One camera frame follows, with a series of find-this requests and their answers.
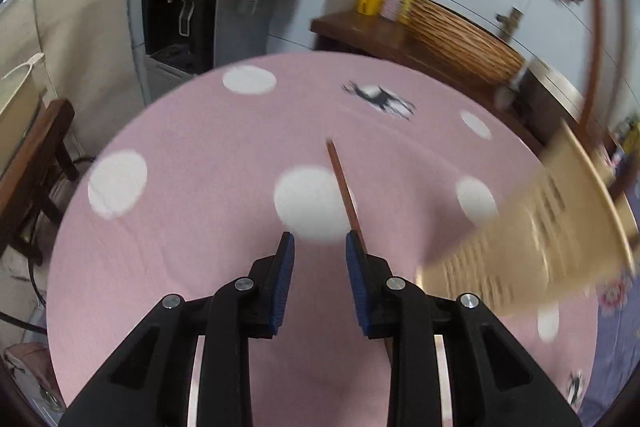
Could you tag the dark wooden counter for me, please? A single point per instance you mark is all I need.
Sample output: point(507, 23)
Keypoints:
point(350, 32)

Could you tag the beige wall cover sheet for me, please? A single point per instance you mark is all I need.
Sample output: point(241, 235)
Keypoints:
point(80, 47)

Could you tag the pink floral cup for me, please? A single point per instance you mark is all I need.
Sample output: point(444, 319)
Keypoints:
point(393, 7)

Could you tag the brass faucet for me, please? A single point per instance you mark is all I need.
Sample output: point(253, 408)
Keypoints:
point(510, 23)

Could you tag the pink polka dot tablecloth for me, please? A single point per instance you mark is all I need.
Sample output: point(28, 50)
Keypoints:
point(200, 207)

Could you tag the woven wicker basket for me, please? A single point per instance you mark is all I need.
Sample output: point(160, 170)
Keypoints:
point(460, 42)

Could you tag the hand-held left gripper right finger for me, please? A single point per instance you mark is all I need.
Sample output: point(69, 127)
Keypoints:
point(357, 279)

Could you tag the dark wooden stool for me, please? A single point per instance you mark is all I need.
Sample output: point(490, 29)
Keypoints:
point(35, 167)

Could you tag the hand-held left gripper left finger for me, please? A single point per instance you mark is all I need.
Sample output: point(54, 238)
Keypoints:
point(282, 279)

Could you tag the brown wooden chopstick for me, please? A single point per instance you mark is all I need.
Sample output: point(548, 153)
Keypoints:
point(342, 187)
point(595, 42)

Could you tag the yellow mug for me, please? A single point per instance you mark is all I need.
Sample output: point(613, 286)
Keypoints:
point(370, 0)

